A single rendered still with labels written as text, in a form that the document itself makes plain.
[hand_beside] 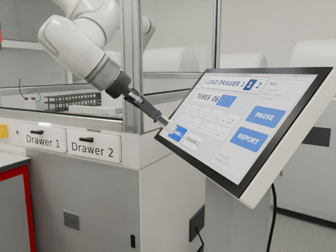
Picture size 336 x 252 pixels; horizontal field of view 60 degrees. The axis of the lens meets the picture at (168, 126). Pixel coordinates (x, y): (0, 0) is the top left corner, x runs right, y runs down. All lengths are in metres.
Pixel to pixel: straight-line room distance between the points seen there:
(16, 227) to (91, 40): 1.16
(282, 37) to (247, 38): 0.46
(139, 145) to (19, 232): 0.84
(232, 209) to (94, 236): 0.85
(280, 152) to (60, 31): 0.56
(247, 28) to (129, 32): 3.23
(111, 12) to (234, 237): 0.70
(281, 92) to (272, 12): 3.55
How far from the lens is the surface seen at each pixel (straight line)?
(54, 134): 1.46
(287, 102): 0.64
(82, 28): 0.79
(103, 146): 1.25
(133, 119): 1.15
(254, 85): 0.76
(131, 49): 1.14
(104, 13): 0.87
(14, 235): 1.72
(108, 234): 1.43
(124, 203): 1.30
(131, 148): 1.19
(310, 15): 4.10
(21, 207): 1.69
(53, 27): 0.77
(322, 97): 0.63
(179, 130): 0.89
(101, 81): 0.78
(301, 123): 0.61
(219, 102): 0.82
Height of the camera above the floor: 1.19
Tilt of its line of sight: 11 degrees down
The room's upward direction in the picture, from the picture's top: straight up
